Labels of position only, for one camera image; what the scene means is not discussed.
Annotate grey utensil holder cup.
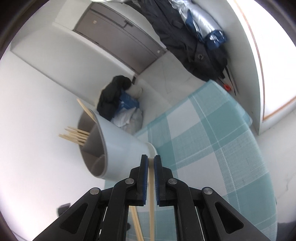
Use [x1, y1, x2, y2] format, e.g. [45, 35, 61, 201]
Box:
[78, 112, 157, 182]

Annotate wooden chopstick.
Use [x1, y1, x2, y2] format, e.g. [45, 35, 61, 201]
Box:
[130, 206, 144, 241]
[59, 126, 90, 146]
[148, 158, 154, 241]

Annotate wooden chopstick on table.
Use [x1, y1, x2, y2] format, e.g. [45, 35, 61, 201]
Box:
[130, 206, 144, 241]

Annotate teal checked tablecloth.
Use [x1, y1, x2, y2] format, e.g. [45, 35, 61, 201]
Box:
[135, 81, 277, 240]

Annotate wooden chopstick in holder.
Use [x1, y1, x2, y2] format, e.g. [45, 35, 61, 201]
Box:
[59, 126, 90, 146]

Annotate white plastic bags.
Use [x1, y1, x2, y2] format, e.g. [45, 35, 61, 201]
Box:
[111, 108, 143, 135]

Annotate black clothes pile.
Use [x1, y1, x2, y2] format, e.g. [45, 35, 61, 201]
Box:
[96, 75, 132, 121]

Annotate blue box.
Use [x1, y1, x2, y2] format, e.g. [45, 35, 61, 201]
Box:
[117, 90, 139, 111]

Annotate black coat hanging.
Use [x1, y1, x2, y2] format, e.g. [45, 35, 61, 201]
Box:
[139, 1, 227, 81]

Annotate grey door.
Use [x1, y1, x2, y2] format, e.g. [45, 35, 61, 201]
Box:
[74, 3, 166, 74]

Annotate silver folded umbrella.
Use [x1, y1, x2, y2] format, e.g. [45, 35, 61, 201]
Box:
[169, 0, 227, 50]

